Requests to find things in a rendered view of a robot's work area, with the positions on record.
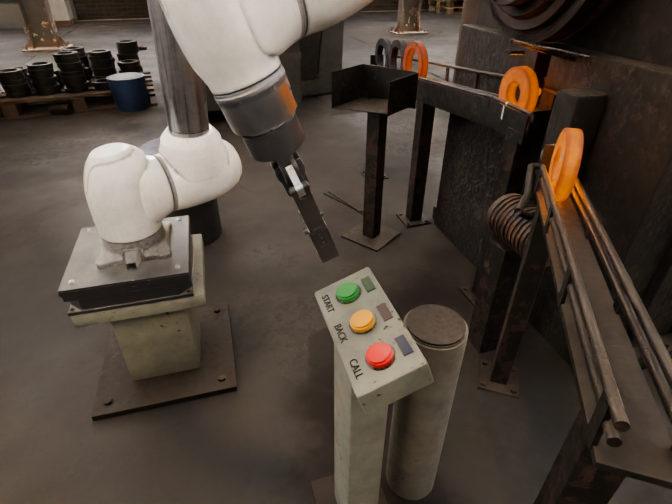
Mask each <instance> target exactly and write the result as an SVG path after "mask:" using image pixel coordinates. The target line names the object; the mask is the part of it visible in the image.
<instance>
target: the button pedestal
mask: <svg viewBox="0 0 672 504"><path fill-rule="evenodd" d="M367 276H369V277H370V279H371V280H372V282H373V284H374V285H375V287H376V289H374V290H372V291H370V292H367V290H366V289H365V287H364V285H363V283H362V282H361V279H363V278H365V277H367ZM348 282H352V283H355V284H357V286H358V288H359V294H358V296H357V297H356V298H355V299H354V300H352V301H349V302H342V301H340V300H339V299H338V298H337V296H336V291H337V289H338V288H339V287H340V286H341V285H342V284H344V283H348ZM315 297H316V299H317V302H318V304H319V307H320V309H321V312H322V314H323V316H324V319H325V321H326V324H327V326H328V329H329V331H330V334H331V336H332V339H333V341H334V475H331V476H328V477H325V478H321V479H318V480H314V481H312V487H313V490H314V494H315V498H316V502H317V504H388V503H387V501H386V498H385V496H384V493H383V490H382V488H381V485H380V479H381V469H382V460H383V450H384V440H385V431H386V421H387V412H388V405H389V404H391V403H393V402H395V401H397V400H399V399H401V398H403V397H405V396H407V395H409V394H411V393H413V392H415V391H417V390H419V389H421V388H423V387H425V386H427V385H429V384H431V383H433V382H434V379H433V376H432V373H431V370H430V368H429V365H428V362H427V361H426V359H425V357H424V356H423V354H422V352H421V351H420V349H419V348H418V346H417V344H416V343H415V341H414V339H413V338H412V336H411V335H410V333H409V331H408V330H407V328H406V327H405V325H404V323H403V322H402V320H401V318H400V317H399V315H398V314H397V312H396V310H395V309H394V307H393V305H392V304H391V302H390V301H389V299H388V297H387V296H386V294H385V293H384V291H383V289H382V288H381V286H380V284H379V283H378V281H377V280H376V278H375V276H374V275H373V273H372V271H371V270H370V268H369V267H366V268H364V269H362V270H360V271H358V272H356V273H354V274H352V275H350V276H348V277H346V278H344V279H341V280H339V281H337V282H335V283H333V284H331V285H329V286H327V287H325V288H323V289H321V290H319V291H317V292H315ZM384 302H385V304H386V305H387V307H388V309H389V310H390V312H391V314H392V315H393V318H391V319H389V320H387V321H385V322H384V320H383V319H382V317H381V315H380V313H379V312H378V310H377V308H376V306H378V305H380V304H382V303H384ZM360 310H369V311H371V312H372V313H373V315H374V317H375V323H374V325H373V326H372V327H371V328H370V329H369V330H367V331H364V332H356V331H354V330H353V329H352V328H351V326H350V318H351V317H352V315H353V314H354V313H356V312H357V311H360ZM402 334H404V335H405V337H406V339H407V340H408V342H409V344H410V345H411V347H412V349H413V350H414V352H412V353H410V354H408V355H406V356H403V354H402V352H401V350H400V349H399V347H398V345H397V343H396V342H395V340H394V338H396V337H398V336H400V335H402ZM379 342H384V343H387V344H389V345H390V346H391V348H392V350H393V353H394V356H393V359H392V361H391V362H390V363H389V364H388V365H387V366H385V367H382V368H374V367H372V366H370V365H369V363H368V362H367V360H366V352H367V350H368V349H369V347H370V346H372V345H373V344H375V343H379Z"/></svg>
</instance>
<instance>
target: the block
mask: <svg viewBox="0 0 672 504"><path fill-rule="evenodd" d="M606 101H607V94H606V93H604V92H601V91H598V90H594V89H591V88H588V87H584V88H572V89H562V90H559V91H558V92H557V94H556V98H555V101H554V105H553V109H552V112H551V116H550V120H549V123H548V127H547V131H546V134H545V138H544V142H543V145H542V149H541V152H542V150H543V149H544V147H545V144H547V145H550V144H556V142H557V140H558V137H559V135H560V133H561V132H562V130H563V129H564V128H577V129H581V130H582V131H583V135H584V145H583V153H582V159H581V164H580V168H579V172H578V175H577V176H578V178H579V179H580V178H581V175H582V172H583V169H584V166H585V163H586V160H587V157H588V154H589V151H590V148H591V145H592V142H593V139H594V136H595V133H596V130H597V127H598V124H599V121H600V118H601V115H602V112H603V110H604V107H605V104H606Z"/></svg>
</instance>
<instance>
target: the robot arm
mask: <svg viewBox="0 0 672 504"><path fill-rule="evenodd" d="M372 1H373V0H147V5H148V11H149V17H150V23H151V28H152V34H153V40H154V46H155V52H156V58H157V64H158V70H159V76H160V82H161V88H162V94H163V100H164V106H165V112H166V117H167V123H168V127H167V128H166V129H165V130H164V132H163V133H162V135H161V137H160V146H159V154H155V155H145V153H144V152H143V151H142V150H141V149H139V148H137V147H135V146H133V145H130V144H125V143H110V144H106V145H103V146H100V147H98V148H96V149H94V150H93V151H92V152H91V153H90V154H89V156H88V158H87V160H86V162H85V166H84V177H83V180H84V191H85V195H86V199H87V203H88V206H89V210H90V212H91V215H92V218H93V220H94V223H95V225H96V227H97V229H98V231H99V233H100V236H101V240H102V248H101V252H100V256H99V258H98V259H97V261H96V266H97V268H98V269H106V268H109V267H113V266H118V265H124V264H126V266H127V269H128V270H129V271H132V270H136V269H138V266H139V264H140V262H143V261H150V260H165V259H169V258H170V257H172V252H171V249H170V230H171V228H172V224H171V222H170V221H162V219H163V218H165V217H166V216H167V215H169V214H170V213H171V212H173V211H177V210H181V209H186V208H190V207H193V206H197V205H200V204H203V203H206V202H208V201H211V200H214V199H216V198H218V197H220V196H222V195H224V194H225V193H227V192H228V191H230V190H231V189H232V188H233V187H234V186H235V185H236V184H237V183H238V181H239V179H240V177H241V173H242V165H241V160H240V157H239V155H238V153H237V152H236V150H235V149H234V147H233V146H232V145H231V144H230V143H228V142H227V141H225V140H222V139H221V135H220V133H219V132H218V131H217V130H216V129H215V128H214V127H213V126H212V125H210V124H209V120H208V110H207V101H206V91H205V83H206V85H207V86H208V87H209V89H210V91H211V92H212V94H213V95H214V99H215V101H216V103H217V104H218V105H219V107H220V109H221V111H222V113H223V114H224V116H225V118H226V120H227V122H228V124H229V126H230V128H231V130H232V131H233V132H234V133H235V134H236V135H240V136H241V137H242V139H243V141H244V142H245V144H246V146H247V148H248V150H249V153H250V154H251V156H252V158H253V159H254V160H256V161H258V162H269V161H273V162H271V166H272V168H273V169H274V172H275V175H276V176H277V178H278V180H279V181H280V182H282V184H283V186H284V188H285V190H286V192H287V194H288V196H290V197H293V199H294V201H295V203H296V205H297V207H298V209H299V213H300V214H301V215H302V217H303V222H305V223H306V225H305V228H304V229H303V231H304V233H305V235H306V234H309V236H310V238H311V240H312V242H313V244H314V246H315V248H316V250H317V253H318V255H319V257H320V259H321V261H322V263H325V262H327V261H329V260H331V259H333V258H335V257H337V256H339V255H340V254H339V252H338V250H337V248H336V245H335V243H334V241H333V239H332V236H331V234H330V232H329V230H328V227H327V225H326V223H325V221H324V219H323V217H322V216H324V213H323V211H322V210H320V211H319V209H318V207H317V204H316V202H315V200H314V197H313V195H312V193H311V190H310V186H311V185H310V182H309V180H308V178H307V176H306V173H305V167H304V164H303V161H302V160H301V158H299V155H298V153H297V152H296V151H295V150H296V149H297V148H298V147H299V146H300V145H301V144H302V143H303V141H304V132H303V130H302V127H301V125H300V123H299V120H298V118H297V115H296V113H295V110H296V107H297V105H298V104H297V103H296V102H295V99H294V97H293V95H292V90H290V88H291V86H290V84H289V81H288V79H287V76H286V74H285V69H284V67H283V66H282V64H281V61H280V58H279V55H281V54H282V53H283V52H284V51H285V50H286V49H288V48H289V47H290V46H291V45H293V44H294V43H295V42H297V41H298V40H300V39H302V38H304V37H306V36H308V35H311V34H313V33H316V32H320V31H323V30H325V29H327V28H330V27H332V26H334V25H336V24H338V23H340V22H341V21H343V20H345V19H347V18H348V17H350V16H352V15H353V14H355V13H356V12H358V11H360V10H361V9H363V8H364V7H366V6H367V5H368V4H369V3H371V2H372ZM294 151H295V152H294Z"/></svg>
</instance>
